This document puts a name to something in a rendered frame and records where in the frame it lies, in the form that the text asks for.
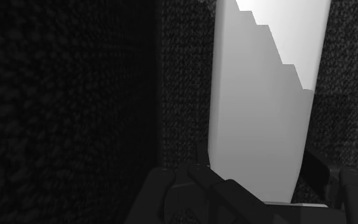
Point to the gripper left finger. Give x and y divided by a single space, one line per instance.
228 198

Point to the white tall tapered object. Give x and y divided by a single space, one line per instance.
256 118

